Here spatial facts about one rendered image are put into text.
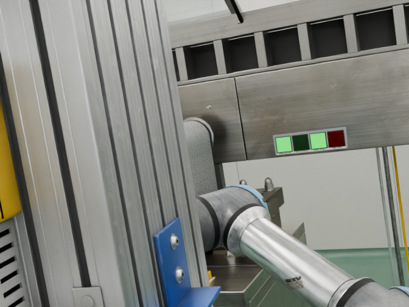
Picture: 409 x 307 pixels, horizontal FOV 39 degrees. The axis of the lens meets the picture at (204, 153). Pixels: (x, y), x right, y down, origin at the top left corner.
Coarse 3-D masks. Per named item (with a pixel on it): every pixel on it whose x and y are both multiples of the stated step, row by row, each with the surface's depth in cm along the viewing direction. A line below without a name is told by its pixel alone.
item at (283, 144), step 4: (288, 136) 196; (276, 140) 198; (280, 140) 198; (284, 140) 197; (288, 140) 197; (280, 144) 198; (284, 144) 197; (288, 144) 197; (280, 148) 198; (284, 148) 198; (288, 148) 197
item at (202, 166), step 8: (208, 152) 197; (192, 160) 185; (200, 160) 190; (208, 160) 196; (192, 168) 184; (200, 168) 190; (208, 168) 196; (192, 176) 184; (200, 176) 189; (208, 176) 195; (200, 184) 189; (208, 184) 195; (216, 184) 201; (200, 192) 188; (208, 192) 194
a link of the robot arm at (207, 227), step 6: (198, 204) 116; (198, 210) 114; (204, 210) 115; (198, 216) 114; (204, 216) 114; (210, 216) 115; (204, 222) 114; (210, 222) 114; (204, 228) 114; (210, 228) 114; (204, 234) 114; (210, 234) 114; (204, 240) 114; (210, 240) 115; (204, 246) 115; (210, 246) 116
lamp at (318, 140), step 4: (312, 136) 193; (316, 136) 193; (320, 136) 192; (324, 136) 192; (312, 140) 193; (316, 140) 193; (320, 140) 192; (324, 140) 192; (312, 144) 194; (316, 144) 193; (320, 144) 193; (324, 144) 192; (312, 148) 194; (316, 148) 193
